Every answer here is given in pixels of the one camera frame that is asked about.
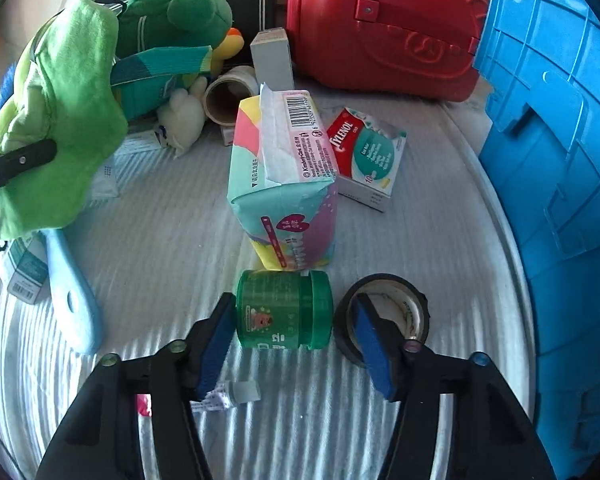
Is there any red white medicine box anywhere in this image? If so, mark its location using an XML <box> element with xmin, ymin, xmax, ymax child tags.
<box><xmin>326</xmin><ymin>106</ymin><xmax>408</xmax><ymax>213</ymax></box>

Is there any green plush hat black cord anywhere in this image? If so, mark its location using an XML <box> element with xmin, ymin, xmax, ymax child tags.
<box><xmin>0</xmin><ymin>0</ymin><xmax>129</xmax><ymax>251</ymax></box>

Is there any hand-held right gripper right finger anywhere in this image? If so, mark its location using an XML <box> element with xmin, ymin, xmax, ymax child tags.
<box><xmin>347</xmin><ymin>292</ymin><xmax>558</xmax><ymax>480</ymax></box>

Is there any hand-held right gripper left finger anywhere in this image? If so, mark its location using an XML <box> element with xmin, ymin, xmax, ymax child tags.
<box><xmin>35</xmin><ymin>291</ymin><xmax>238</xmax><ymax>480</ymax></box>

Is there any beige tape roll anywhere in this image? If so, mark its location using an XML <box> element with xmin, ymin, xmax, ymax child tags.
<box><xmin>203</xmin><ymin>65</ymin><xmax>258</xmax><ymax>126</ymax></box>

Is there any black tape roll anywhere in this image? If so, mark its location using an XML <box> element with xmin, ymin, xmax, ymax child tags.
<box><xmin>332</xmin><ymin>273</ymin><xmax>431</xmax><ymax>368</ymax></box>

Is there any grey white box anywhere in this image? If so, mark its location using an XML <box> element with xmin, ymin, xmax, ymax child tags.
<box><xmin>250</xmin><ymin>27</ymin><xmax>295</xmax><ymax>96</ymax></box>

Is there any yellow plush duck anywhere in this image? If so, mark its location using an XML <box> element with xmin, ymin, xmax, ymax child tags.
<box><xmin>211</xmin><ymin>27</ymin><xmax>244</xmax><ymax>73</ymax></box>

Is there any pastel tissue pack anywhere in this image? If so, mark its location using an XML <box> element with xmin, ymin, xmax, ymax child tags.
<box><xmin>228</xmin><ymin>82</ymin><xmax>340</xmax><ymax>271</ymax></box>

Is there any white plush bunny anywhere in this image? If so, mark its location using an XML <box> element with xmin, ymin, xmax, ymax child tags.
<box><xmin>156</xmin><ymin>76</ymin><xmax>208</xmax><ymax>158</ymax></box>

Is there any green plastic jar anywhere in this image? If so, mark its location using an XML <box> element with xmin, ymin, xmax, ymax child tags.
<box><xmin>235</xmin><ymin>269</ymin><xmax>334</xmax><ymax>351</ymax></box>

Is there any small white tube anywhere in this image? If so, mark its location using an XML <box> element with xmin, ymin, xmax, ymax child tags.
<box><xmin>190</xmin><ymin>380</ymin><xmax>259</xmax><ymax>413</ymax></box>

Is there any small white medicine box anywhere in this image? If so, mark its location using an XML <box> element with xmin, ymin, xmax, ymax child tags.
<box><xmin>0</xmin><ymin>235</ymin><xmax>48</xmax><ymax>306</ymax></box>

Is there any red plastic case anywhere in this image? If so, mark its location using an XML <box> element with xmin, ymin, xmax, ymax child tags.
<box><xmin>286</xmin><ymin>0</ymin><xmax>492</xmax><ymax>103</ymax></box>

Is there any white striped tablecloth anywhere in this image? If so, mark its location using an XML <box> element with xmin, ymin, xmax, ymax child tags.
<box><xmin>0</xmin><ymin>80</ymin><xmax>538</xmax><ymax>480</ymax></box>

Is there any dark green plush toy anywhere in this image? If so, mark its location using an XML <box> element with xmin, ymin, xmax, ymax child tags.
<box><xmin>112</xmin><ymin>0</ymin><xmax>233</xmax><ymax>121</ymax></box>

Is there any blue bristle duster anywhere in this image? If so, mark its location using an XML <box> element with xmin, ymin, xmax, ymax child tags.
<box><xmin>0</xmin><ymin>62</ymin><xmax>21</xmax><ymax>153</ymax></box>

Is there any blue plastic crate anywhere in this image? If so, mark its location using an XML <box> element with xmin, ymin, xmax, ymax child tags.
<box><xmin>472</xmin><ymin>0</ymin><xmax>600</xmax><ymax>480</ymax></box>

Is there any white dotted box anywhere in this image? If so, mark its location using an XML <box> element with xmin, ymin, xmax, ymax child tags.
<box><xmin>90</xmin><ymin>155</ymin><xmax>121</xmax><ymax>198</ymax></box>

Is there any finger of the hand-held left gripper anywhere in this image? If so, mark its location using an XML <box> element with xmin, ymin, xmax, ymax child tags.
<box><xmin>0</xmin><ymin>139</ymin><xmax>58</xmax><ymax>196</ymax></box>

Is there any light blue brush handle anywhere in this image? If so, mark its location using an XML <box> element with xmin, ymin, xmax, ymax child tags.
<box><xmin>44</xmin><ymin>230</ymin><xmax>103</xmax><ymax>356</ymax></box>

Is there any black flat box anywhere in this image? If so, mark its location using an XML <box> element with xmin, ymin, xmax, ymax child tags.
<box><xmin>125</xmin><ymin>0</ymin><xmax>293</xmax><ymax>46</ymax></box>

